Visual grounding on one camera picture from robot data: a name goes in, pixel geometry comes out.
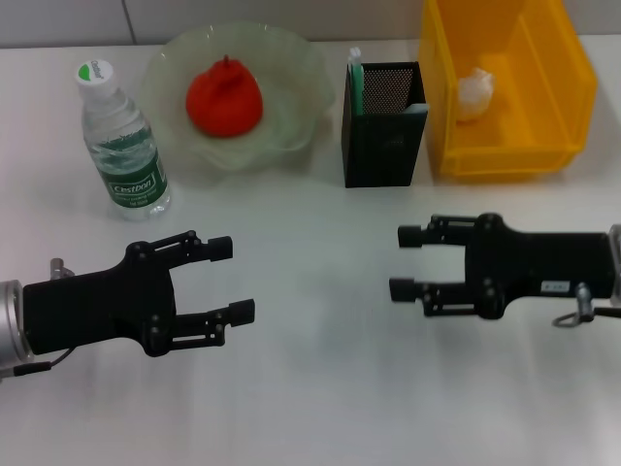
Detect right arm cable with plug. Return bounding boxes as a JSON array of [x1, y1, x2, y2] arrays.
[[552, 283, 621, 327]]

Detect black mesh pen holder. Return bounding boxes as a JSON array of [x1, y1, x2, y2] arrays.
[[342, 61, 430, 189]]

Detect arm cable with plug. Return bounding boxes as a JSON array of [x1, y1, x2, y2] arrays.
[[0, 257, 79, 382], [552, 283, 621, 327]]

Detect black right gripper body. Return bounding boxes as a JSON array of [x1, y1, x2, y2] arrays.
[[463, 212, 617, 321]]

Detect left arm cable with plug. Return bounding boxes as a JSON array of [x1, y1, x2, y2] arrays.
[[0, 257, 79, 382]]

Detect mint green pen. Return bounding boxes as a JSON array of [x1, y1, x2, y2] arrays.
[[346, 46, 368, 117]]

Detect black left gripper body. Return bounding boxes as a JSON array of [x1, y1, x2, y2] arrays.
[[22, 241, 178, 358]]

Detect clear green-label water bottle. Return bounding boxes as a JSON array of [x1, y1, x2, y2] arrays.
[[73, 58, 174, 222]]

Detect yellow plastic bin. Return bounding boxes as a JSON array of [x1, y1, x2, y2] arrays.
[[417, 0, 599, 183]]

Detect white paper ball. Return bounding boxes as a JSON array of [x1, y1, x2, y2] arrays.
[[456, 68, 497, 123]]

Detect green glass fruit plate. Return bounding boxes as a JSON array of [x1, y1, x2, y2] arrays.
[[140, 19, 337, 182]]

